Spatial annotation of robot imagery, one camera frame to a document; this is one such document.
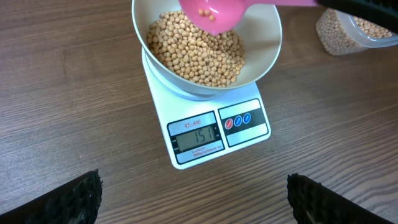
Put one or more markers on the clear plastic container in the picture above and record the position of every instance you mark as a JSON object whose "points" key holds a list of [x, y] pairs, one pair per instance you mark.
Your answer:
{"points": [[351, 34]]}

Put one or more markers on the white round bowl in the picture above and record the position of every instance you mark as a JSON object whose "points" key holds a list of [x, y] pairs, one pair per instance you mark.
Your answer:
{"points": [[260, 30]]}

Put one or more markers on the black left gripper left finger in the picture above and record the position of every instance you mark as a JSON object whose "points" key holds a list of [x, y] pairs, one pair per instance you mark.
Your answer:
{"points": [[77, 201]]}

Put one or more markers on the white digital kitchen scale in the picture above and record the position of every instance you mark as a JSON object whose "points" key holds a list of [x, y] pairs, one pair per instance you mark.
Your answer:
{"points": [[199, 128]]}

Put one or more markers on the soybeans in pink scoop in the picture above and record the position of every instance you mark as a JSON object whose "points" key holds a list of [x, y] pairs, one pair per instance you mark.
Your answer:
{"points": [[206, 13]]}

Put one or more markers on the pink plastic measuring scoop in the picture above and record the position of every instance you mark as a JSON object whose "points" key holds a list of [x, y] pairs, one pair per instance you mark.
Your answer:
{"points": [[228, 13]]}

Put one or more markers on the soybeans in white bowl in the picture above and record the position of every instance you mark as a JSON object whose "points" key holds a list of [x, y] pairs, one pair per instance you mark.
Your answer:
{"points": [[194, 54]]}

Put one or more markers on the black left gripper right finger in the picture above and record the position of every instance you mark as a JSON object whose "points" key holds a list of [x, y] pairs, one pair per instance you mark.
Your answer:
{"points": [[313, 203]]}

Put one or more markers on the pile of soybeans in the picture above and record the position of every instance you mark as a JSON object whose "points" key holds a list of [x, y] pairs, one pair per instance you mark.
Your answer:
{"points": [[332, 34]]}

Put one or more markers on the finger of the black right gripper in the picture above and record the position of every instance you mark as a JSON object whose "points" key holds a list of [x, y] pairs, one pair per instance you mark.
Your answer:
{"points": [[380, 12]]}

